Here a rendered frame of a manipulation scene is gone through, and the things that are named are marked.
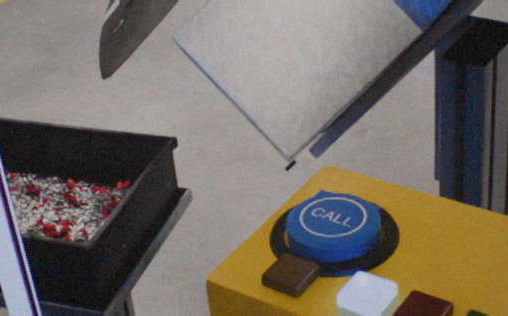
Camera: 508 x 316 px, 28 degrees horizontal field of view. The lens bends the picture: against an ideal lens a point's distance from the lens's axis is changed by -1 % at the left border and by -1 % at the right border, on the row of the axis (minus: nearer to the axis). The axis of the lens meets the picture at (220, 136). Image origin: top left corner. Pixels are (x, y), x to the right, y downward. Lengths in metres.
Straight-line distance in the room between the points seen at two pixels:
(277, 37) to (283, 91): 0.04
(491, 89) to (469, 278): 0.54
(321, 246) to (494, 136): 0.57
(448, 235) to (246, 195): 1.94
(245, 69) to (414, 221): 0.35
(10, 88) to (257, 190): 0.95
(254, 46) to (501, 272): 0.40
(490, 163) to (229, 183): 1.48
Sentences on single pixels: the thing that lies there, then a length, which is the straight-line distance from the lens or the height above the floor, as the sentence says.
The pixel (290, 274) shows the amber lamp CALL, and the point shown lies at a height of 1.08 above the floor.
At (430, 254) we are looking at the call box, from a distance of 0.43.
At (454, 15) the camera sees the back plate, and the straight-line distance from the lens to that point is 0.80.
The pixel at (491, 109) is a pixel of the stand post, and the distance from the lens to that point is 0.96.
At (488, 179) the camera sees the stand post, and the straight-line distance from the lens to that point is 1.00.
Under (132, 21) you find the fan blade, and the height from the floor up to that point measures 0.96.
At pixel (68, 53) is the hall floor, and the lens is 3.17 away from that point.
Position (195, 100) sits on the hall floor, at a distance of 2.78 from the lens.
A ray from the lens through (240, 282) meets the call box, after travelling 0.42.
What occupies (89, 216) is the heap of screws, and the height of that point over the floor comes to 0.83.
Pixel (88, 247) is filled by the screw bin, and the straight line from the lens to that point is 0.78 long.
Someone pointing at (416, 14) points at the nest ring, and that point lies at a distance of 0.77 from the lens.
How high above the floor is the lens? 1.34
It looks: 31 degrees down
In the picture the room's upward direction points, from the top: 7 degrees counter-clockwise
